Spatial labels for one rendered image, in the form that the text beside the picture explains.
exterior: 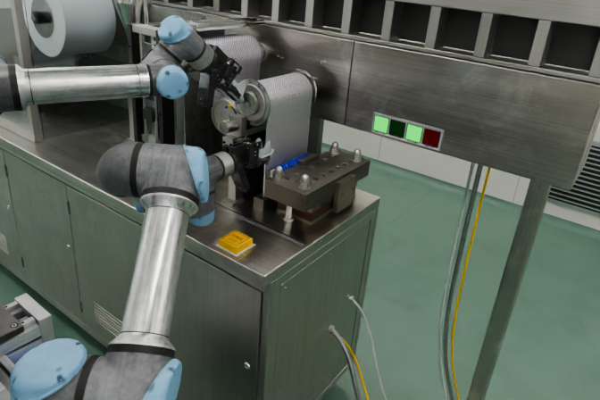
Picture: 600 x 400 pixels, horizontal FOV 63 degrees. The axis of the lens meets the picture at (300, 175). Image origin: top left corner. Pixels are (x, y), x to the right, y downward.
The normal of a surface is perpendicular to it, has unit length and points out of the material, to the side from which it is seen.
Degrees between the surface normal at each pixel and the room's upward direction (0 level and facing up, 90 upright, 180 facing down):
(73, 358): 8
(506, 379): 0
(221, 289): 90
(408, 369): 0
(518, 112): 90
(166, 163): 41
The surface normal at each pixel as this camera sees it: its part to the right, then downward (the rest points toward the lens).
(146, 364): 0.45, -0.38
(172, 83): 0.46, 0.40
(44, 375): -0.05, -0.92
